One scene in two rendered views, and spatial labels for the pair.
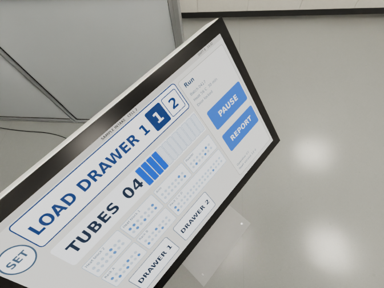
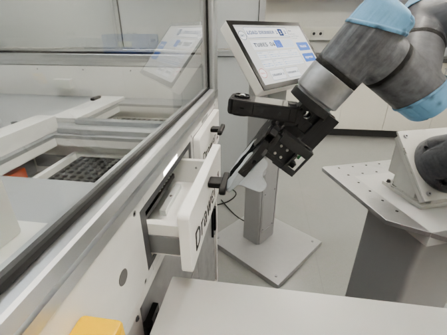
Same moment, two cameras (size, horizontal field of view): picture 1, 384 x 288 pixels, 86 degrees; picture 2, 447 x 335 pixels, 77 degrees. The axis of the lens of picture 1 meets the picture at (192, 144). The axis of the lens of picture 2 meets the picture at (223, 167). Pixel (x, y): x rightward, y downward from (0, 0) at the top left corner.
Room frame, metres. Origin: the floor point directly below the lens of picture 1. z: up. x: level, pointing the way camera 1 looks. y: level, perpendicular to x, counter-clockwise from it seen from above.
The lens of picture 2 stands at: (-1.17, 0.46, 1.16)
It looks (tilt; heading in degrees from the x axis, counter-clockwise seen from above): 26 degrees down; 353
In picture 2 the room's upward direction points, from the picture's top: straight up
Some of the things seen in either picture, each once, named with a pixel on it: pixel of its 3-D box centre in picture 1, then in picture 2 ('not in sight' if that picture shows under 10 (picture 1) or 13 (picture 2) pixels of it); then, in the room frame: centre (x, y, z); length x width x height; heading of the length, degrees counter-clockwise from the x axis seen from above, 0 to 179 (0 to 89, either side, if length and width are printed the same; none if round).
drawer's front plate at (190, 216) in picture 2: not in sight; (205, 195); (-0.70, 0.44, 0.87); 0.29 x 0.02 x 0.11; 165
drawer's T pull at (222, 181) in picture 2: not in sight; (218, 182); (-0.71, 0.42, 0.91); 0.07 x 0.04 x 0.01; 165
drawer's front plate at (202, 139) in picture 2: not in sight; (208, 139); (-0.38, 0.42, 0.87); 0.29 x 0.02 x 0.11; 165
